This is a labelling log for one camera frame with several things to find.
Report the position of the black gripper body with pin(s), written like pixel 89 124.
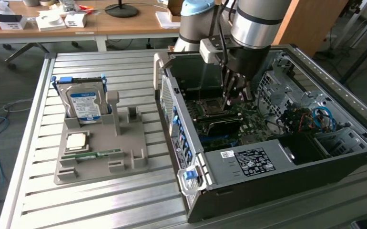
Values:
pixel 248 59

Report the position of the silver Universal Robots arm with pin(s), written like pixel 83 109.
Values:
pixel 256 23

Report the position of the CPU socket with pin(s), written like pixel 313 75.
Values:
pixel 211 106

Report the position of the green motherboard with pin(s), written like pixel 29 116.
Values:
pixel 256 114

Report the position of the blue expansion slot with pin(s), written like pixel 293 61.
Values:
pixel 216 138

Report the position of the wooden cabinet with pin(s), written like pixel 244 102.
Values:
pixel 316 31

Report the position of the white paper stack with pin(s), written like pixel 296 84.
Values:
pixel 167 21

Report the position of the grey power supply unit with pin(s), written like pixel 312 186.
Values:
pixel 227 164

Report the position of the brown cardboard box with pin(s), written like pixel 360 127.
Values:
pixel 173 8

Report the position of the blue case latch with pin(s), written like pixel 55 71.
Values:
pixel 191 174

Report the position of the metal disk bay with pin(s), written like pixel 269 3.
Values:
pixel 341 143

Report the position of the long wooden desk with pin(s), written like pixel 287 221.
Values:
pixel 123 25

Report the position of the black open PC case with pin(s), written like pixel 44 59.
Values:
pixel 265 190

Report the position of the grey printed parts rack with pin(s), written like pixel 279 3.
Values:
pixel 107 140

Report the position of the black round lamp base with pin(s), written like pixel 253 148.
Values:
pixel 120 12

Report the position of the hard disk in blue caddy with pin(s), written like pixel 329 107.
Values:
pixel 81 100

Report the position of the green RAM stick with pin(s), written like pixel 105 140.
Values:
pixel 91 154

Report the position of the silver CPU chip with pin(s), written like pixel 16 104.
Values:
pixel 77 142

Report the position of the small white labelled box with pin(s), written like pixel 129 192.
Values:
pixel 75 21

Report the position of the white round tape holder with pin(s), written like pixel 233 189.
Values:
pixel 51 22

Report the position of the black caster desk leg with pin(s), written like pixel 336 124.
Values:
pixel 24 51

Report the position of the grey cup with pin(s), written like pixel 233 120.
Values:
pixel 30 3

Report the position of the white box with black top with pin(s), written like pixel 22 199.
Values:
pixel 10 23

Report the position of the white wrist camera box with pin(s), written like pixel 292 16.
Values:
pixel 209 50

